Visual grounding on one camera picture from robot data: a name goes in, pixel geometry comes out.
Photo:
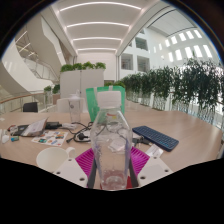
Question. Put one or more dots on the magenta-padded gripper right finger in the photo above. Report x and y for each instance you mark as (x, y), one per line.
(151, 170)

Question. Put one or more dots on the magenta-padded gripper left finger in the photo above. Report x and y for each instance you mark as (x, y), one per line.
(71, 170)

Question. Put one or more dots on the clear plastic water bottle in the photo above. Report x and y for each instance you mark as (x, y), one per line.
(111, 146)

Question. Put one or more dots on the small clear plastic package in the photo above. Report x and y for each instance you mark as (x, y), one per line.
(154, 150)

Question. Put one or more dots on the dark blue keyboard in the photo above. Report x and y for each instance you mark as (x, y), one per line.
(156, 137)

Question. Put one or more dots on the colourful sticker sheet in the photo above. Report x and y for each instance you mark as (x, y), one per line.
(50, 138)

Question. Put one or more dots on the clear shaker bottle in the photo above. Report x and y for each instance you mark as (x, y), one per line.
(75, 108)

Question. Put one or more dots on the small blue-green stick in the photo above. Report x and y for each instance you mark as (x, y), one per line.
(14, 138)

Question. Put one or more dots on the white chair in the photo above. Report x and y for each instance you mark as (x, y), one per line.
(62, 105)

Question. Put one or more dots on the green tote bag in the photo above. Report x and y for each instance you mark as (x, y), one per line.
(90, 103)

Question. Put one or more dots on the small red and black item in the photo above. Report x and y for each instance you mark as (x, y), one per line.
(12, 128)

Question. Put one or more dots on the white computer mouse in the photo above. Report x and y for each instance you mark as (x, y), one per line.
(5, 138)

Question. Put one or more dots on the black chair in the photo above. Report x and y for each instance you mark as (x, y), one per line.
(30, 107)

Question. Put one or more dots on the white cabinet with plants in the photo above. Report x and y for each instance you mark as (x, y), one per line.
(76, 83)

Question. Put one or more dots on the green plant hedge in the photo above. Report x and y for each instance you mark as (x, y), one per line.
(180, 86)

